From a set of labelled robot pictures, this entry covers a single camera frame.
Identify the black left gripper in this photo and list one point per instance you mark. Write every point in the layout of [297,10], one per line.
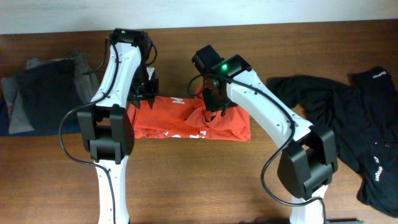
[150,92]

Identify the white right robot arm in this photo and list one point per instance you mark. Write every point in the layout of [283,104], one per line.
[307,152]

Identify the black base equipment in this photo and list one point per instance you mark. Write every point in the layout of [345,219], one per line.
[350,221]

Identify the orange t-shirt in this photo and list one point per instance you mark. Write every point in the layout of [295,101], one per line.
[175,117]

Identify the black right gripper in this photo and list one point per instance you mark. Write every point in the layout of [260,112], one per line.
[210,103]

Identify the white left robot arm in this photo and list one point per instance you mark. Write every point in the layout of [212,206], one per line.
[105,127]

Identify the black adidas jacket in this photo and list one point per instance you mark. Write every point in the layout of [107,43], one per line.
[363,117]

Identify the dark folded shirt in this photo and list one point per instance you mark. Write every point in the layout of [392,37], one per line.
[48,93]

